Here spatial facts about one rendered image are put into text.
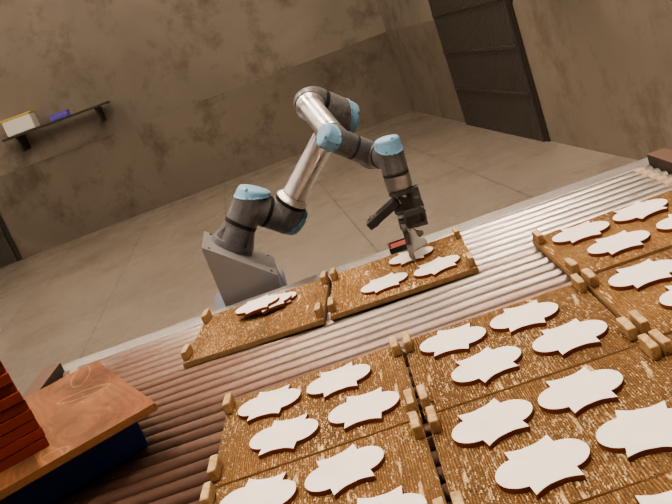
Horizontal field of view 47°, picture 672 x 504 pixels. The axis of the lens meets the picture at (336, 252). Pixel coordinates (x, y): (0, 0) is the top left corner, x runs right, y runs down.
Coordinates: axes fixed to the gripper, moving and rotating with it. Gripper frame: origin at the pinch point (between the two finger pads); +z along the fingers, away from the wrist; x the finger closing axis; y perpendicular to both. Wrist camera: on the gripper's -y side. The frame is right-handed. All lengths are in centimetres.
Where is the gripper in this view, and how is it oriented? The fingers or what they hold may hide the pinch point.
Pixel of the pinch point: (410, 254)
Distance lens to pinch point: 228.4
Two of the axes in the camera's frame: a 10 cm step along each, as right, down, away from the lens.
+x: 0.1, -2.9, 9.6
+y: 9.6, -2.7, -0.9
